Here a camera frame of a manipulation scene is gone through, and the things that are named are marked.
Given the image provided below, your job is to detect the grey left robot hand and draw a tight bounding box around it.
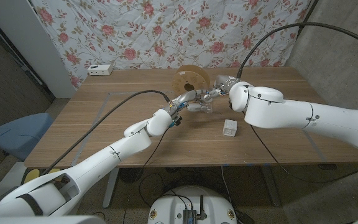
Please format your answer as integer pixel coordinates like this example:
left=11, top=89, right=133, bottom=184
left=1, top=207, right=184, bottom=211
left=166, top=89, right=213, bottom=121

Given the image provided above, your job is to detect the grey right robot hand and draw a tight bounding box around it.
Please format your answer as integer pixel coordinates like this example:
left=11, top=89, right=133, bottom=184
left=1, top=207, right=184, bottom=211
left=203, top=75, right=241, bottom=103

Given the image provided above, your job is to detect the clear medicine bottle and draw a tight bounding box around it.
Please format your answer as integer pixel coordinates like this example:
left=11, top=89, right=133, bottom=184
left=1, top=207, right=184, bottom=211
left=204, top=93, right=216, bottom=114

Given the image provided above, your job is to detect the cardboard filament reel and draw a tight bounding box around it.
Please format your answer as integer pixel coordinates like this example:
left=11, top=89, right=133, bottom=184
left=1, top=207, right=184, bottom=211
left=171, top=64, right=211, bottom=97

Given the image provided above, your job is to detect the white cube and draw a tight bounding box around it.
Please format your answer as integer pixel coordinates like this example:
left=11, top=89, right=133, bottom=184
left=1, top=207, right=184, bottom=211
left=223, top=119, right=239, bottom=138

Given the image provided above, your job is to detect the floral backdrop cloth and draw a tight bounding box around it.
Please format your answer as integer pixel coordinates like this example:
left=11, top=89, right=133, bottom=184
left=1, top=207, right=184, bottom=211
left=29, top=0, right=310, bottom=90

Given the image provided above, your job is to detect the white power strip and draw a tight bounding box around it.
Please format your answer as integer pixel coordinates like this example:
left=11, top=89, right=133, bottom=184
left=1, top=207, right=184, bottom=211
left=87, top=63, right=114, bottom=77

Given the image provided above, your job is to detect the black round floor disc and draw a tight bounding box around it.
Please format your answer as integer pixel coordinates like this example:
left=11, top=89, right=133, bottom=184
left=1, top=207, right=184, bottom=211
left=118, top=167, right=145, bottom=184

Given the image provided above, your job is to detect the black backdrop stand pole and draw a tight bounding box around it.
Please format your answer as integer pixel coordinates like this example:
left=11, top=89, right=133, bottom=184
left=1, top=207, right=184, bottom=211
left=296, top=0, right=319, bottom=40

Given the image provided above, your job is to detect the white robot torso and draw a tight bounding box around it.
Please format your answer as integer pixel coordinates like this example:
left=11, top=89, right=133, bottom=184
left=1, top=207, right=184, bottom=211
left=147, top=185, right=238, bottom=224

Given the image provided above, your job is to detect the grey table leg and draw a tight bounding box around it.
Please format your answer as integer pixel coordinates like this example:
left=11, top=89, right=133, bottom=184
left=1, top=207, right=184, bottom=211
left=259, top=164, right=282, bottom=207

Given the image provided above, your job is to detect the black electronics module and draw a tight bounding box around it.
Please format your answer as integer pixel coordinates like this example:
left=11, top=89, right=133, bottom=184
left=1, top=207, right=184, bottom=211
left=182, top=195, right=208, bottom=224

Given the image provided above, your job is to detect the white table leg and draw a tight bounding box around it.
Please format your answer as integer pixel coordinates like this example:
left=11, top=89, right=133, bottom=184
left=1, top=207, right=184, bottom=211
left=102, top=167, right=120, bottom=209

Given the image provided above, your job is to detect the blue padded stool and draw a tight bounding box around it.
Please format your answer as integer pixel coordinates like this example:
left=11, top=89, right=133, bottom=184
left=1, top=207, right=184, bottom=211
left=0, top=112, right=55, bottom=162

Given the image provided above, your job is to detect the white board with yellow patches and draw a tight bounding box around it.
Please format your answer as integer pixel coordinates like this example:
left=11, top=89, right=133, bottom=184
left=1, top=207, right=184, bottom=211
left=0, top=161, right=62, bottom=203

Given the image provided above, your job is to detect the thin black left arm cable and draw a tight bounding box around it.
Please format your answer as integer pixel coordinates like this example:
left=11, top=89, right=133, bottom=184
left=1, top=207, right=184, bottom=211
left=122, top=126, right=173, bottom=224

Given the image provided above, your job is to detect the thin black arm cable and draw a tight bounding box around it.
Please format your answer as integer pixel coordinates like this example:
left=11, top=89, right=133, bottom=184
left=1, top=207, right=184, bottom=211
left=242, top=111, right=358, bottom=184
left=122, top=126, right=173, bottom=224

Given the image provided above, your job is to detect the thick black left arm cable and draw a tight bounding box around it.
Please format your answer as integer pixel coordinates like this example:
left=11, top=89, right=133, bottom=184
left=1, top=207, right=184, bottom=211
left=42, top=90, right=171, bottom=177

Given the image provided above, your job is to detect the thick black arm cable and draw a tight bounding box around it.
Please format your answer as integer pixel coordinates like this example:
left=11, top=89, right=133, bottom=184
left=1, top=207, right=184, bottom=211
left=42, top=90, right=171, bottom=177
left=236, top=21, right=358, bottom=79

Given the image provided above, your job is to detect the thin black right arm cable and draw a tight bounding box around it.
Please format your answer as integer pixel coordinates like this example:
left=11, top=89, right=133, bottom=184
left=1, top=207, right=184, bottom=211
left=242, top=111, right=358, bottom=184

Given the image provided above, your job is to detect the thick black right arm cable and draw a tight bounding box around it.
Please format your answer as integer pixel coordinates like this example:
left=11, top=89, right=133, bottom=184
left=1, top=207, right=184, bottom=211
left=236, top=21, right=358, bottom=79

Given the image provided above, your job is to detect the white wall panel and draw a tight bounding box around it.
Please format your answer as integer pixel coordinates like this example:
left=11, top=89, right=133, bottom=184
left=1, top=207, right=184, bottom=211
left=0, top=0, right=76, bottom=100

